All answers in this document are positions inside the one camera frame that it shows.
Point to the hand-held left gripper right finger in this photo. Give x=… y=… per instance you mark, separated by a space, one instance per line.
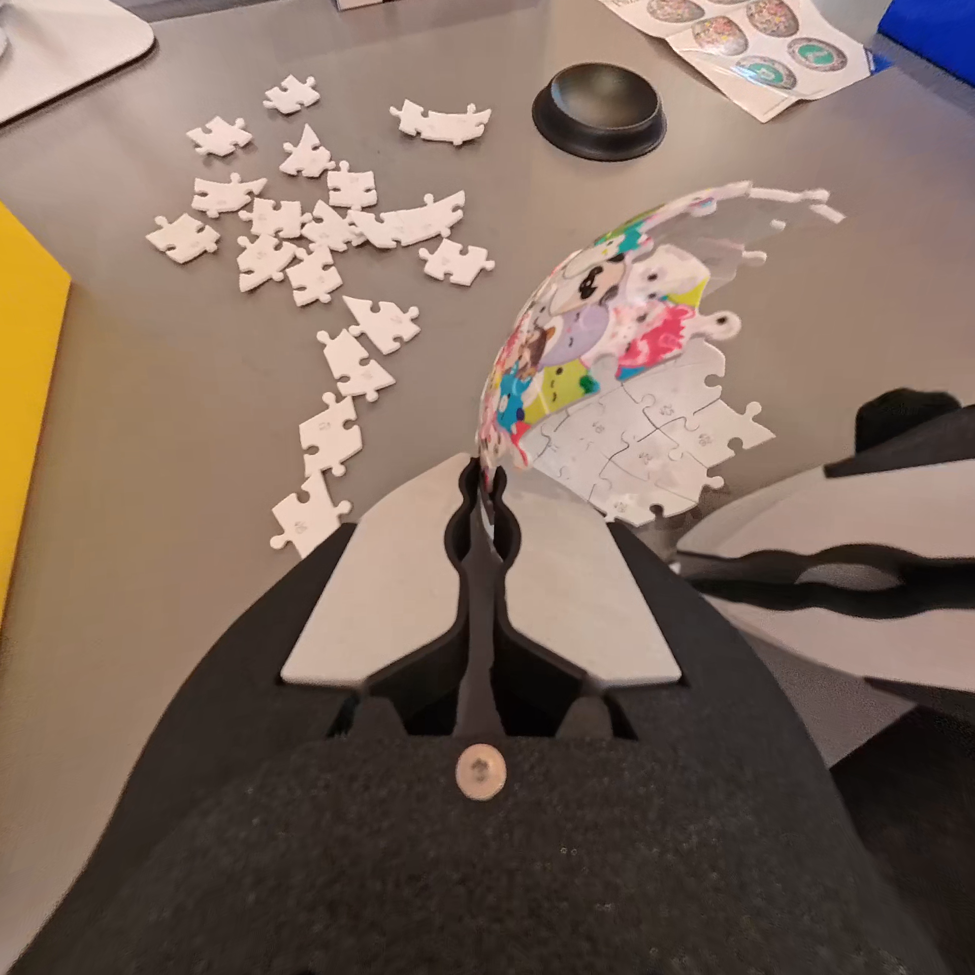
x=586 y=602

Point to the blue plastic bin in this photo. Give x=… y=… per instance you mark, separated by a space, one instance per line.
x=929 y=38

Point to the group of white puzzle pieces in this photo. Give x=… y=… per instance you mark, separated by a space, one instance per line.
x=312 y=266

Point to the black round puzzle stand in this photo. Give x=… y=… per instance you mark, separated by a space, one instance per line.
x=602 y=114

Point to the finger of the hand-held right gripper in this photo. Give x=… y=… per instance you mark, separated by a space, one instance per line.
x=838 y=518
x=876 y=647

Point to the printed sticker sheet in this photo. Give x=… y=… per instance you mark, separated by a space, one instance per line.
x=746 y=53

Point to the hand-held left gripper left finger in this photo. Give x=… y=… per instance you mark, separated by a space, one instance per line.
x=381 y=594

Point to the yellow plastic bin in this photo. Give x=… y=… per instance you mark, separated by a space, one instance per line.
x=27 y=381

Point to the person's dark pants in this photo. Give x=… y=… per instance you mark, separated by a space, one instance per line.
x=929 y=838

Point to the white flat pad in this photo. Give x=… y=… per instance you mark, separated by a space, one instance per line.
x=68 y=53

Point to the partly built colourful puzzle ball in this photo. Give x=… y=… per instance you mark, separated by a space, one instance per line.
x=609 y=320

